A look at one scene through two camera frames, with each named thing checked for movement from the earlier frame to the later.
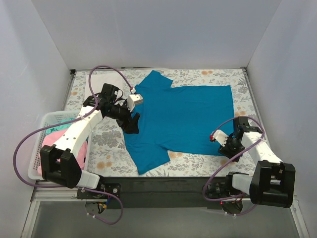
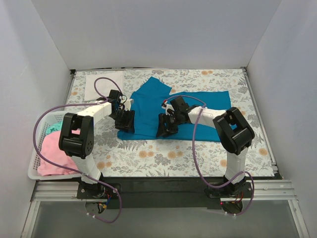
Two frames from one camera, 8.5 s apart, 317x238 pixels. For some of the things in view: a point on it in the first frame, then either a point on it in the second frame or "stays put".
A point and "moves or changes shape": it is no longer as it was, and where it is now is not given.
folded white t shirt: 99,78 stays put
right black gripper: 228,151 to 170,121
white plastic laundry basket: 52,127 stays put
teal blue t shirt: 180,120 moves or changes shape
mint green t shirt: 59,127 stays put
